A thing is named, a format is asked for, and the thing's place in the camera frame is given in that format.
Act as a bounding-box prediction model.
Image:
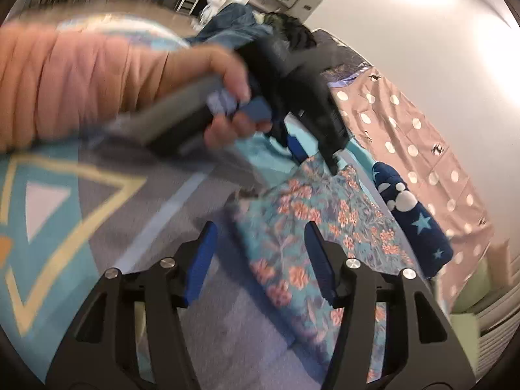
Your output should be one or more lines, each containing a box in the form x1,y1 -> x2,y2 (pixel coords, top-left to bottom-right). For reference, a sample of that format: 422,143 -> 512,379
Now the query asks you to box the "small green cushion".
449,262 -> 510,313

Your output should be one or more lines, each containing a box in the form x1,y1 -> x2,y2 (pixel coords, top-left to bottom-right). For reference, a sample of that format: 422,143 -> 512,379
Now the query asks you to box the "floral teal garment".
225,156 -> 427,384

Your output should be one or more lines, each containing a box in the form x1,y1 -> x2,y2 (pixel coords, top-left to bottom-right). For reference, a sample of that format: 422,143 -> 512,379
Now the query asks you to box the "purple printed pillow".
313,28 -> 372,86

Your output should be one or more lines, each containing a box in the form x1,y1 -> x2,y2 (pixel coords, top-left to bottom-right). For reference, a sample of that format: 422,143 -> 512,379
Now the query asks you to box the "teal patterned bed blanket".
0,12 -> 407,390

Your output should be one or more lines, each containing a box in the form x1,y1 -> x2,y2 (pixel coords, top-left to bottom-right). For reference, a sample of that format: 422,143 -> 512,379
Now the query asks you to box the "black clothing pile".
262,12 -> 318,49

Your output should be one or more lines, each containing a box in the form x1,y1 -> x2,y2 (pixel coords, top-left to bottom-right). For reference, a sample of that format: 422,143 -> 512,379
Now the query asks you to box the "large green cushion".
449,313 -> 482,374

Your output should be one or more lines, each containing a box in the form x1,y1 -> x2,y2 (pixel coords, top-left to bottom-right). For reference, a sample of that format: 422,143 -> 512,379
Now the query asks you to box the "pink polka-dot pillow cover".
325,67 -> 494,305

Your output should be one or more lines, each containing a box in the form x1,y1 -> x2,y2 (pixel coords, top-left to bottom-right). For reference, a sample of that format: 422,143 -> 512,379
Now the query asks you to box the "person's left forearm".
0,22 -> 175,153

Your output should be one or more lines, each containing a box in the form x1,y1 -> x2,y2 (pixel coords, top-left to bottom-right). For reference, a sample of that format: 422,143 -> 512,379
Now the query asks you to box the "navy star print fleece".
371,162 -> 453,279

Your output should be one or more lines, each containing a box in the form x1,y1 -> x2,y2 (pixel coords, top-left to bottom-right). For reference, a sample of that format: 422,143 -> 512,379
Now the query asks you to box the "person's left hand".
160,44 -> 272,152

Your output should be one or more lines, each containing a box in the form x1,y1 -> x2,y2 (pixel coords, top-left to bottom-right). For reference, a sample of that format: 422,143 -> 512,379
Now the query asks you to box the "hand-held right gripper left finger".
46,221 -> 219,390

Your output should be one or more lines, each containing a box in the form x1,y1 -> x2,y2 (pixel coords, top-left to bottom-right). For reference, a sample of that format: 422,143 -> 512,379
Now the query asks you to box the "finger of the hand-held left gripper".
276,124 -> 311,164
317,130 -> 350,176

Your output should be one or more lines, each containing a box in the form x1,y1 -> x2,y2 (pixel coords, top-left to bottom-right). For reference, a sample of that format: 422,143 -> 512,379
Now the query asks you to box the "blue denim clothing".
187,3 -> 273,45

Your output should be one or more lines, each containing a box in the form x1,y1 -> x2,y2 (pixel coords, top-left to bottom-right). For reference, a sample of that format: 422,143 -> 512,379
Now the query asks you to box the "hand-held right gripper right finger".
304,220 -> 476,390

